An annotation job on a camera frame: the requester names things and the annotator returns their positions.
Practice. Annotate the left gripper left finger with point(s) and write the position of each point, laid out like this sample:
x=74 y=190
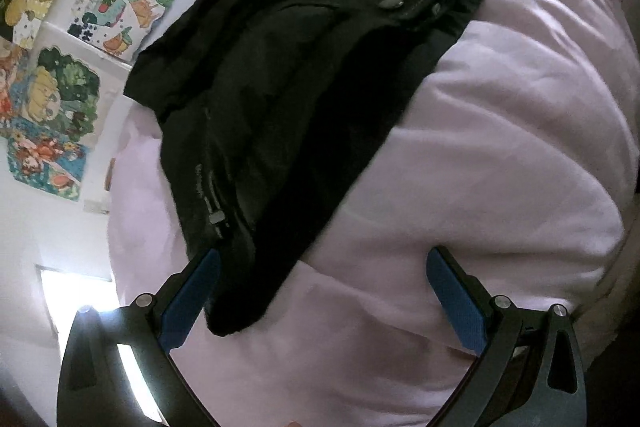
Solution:
x=155 y=324

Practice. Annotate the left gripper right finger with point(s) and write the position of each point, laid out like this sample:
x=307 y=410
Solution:
x=528 y=368

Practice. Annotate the black padded jacket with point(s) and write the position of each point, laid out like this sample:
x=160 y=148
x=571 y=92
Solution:
x=269 y=111

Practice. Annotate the bright window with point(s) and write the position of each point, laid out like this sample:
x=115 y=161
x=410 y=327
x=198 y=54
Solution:
x=100 y=382

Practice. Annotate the underwater girl drawing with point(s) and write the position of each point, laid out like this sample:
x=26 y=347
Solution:
x=46 y=160

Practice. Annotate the pink duvet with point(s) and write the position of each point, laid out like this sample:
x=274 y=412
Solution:
x=517 y=154

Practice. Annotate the blond boy green drawing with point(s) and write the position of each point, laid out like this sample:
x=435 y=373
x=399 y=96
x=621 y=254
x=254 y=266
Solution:
x=62 y=94

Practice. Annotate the girl swimming drawing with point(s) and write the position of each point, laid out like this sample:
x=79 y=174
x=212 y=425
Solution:
x=13 y=63

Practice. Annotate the orange fish cup drawing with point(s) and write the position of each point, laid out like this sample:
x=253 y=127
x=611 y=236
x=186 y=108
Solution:
x=115 y=27

